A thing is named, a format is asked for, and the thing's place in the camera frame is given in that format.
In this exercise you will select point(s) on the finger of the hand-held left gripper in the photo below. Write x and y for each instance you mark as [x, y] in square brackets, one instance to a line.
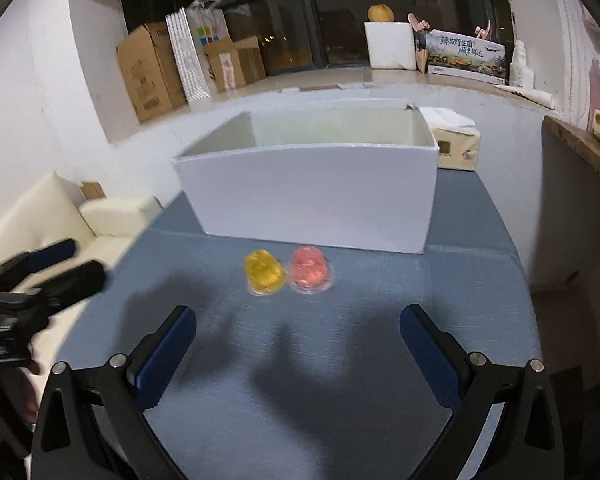
[45, 255]
[75, 280]

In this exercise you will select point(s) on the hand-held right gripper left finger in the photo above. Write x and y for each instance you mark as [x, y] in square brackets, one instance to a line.
[162, 355]

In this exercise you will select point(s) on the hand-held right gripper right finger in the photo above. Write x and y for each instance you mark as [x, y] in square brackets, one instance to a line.
[425, 355]

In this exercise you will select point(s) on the yellow jelly cup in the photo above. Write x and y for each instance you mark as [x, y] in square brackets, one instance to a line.
[265, 272]

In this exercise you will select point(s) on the pink jelly cup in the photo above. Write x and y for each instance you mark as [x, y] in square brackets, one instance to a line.
[310, 270]

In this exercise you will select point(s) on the person's left hand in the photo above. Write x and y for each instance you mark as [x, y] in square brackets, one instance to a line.
[31, 390]

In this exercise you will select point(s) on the cream sofa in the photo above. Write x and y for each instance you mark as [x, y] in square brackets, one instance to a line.
[45, 210]

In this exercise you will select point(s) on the small brown cardboard piece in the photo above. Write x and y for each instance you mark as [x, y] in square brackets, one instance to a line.
[93, 190]

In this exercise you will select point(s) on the blue tablecloth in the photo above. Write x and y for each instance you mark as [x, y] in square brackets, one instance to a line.
[300, 350]

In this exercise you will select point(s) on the large cardboard box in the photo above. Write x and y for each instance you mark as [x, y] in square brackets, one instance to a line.
[147, 75]

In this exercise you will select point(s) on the yellow tissue box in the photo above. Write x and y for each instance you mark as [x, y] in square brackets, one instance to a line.
[455, 145]

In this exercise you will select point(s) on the polka dot paper bag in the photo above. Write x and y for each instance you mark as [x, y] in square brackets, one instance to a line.
[187, 60]

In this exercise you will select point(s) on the small labelled cardboard box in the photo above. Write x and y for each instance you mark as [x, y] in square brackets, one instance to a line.
[225, 67]

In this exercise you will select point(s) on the white rolled paper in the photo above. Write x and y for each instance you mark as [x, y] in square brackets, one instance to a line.
[527, 96]

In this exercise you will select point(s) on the plain open cardboard box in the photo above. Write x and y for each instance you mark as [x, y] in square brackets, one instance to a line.
[252, 62]

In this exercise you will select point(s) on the white bag with coloured squares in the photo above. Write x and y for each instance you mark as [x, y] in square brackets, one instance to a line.
[207, 25]

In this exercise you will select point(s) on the landscape printed gift box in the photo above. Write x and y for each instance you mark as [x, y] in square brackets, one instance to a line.
[465, 57]

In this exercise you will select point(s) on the white plastic bottle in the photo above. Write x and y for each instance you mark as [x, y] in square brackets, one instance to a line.
[520, 67]

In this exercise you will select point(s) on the white foam box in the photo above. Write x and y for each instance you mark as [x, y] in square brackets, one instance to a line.
[390, 45]

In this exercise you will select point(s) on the pink slipper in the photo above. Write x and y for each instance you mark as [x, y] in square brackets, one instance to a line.
[485, 31]
[417, 22]

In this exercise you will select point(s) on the yellow pomelo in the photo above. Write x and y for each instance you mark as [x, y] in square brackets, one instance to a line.
[381, 13]

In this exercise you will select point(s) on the dark window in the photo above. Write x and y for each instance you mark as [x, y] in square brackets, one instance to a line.
[340, 15]

